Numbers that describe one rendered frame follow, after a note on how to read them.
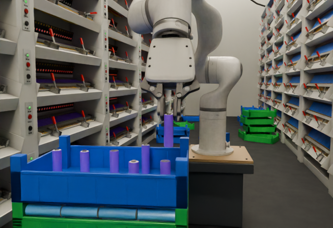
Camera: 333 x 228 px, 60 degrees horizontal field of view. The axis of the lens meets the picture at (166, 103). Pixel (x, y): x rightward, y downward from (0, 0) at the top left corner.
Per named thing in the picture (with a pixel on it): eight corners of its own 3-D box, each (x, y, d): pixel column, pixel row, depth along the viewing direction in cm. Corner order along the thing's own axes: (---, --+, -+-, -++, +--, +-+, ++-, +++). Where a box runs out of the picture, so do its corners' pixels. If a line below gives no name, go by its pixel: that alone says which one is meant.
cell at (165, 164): (170, 162, 49) (170, 199, 49) (171, 159, 51) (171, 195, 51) (159, 162, 49) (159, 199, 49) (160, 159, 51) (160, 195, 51)
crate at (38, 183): (188, 171, 67) (189, 136, 66) (187, 209, 47) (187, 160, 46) (63, 167, 69) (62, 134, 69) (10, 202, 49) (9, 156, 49)
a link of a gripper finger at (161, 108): (166, 90, 60) (164, 121, 58) (150, 90, 60) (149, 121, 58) (164, 84, 57) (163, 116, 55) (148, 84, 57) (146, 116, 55)
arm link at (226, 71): (201, 108, 137) (202, 57, 136) (242, 109, 132) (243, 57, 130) (196, 110, 126) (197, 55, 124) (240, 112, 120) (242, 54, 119)
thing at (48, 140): (101, 130, 172) (107, 108, 170) (35, 156, 112) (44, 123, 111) (71, 119, 175) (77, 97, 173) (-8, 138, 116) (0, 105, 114)
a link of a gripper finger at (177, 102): (190, 90, 60) (190, 121, 57) (174, 90, 60) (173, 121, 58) (190, 84, 57) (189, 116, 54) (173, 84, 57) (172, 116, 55)
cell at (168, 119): (173, 145, 57) (173, 112, 57) (173, 147, 55) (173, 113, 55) (164, 145, 57) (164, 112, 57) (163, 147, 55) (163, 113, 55)
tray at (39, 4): (99, 32, 168) (103, 17, 166) (30, 6, 108) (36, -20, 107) (69, 23, 171) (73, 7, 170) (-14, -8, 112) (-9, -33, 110)
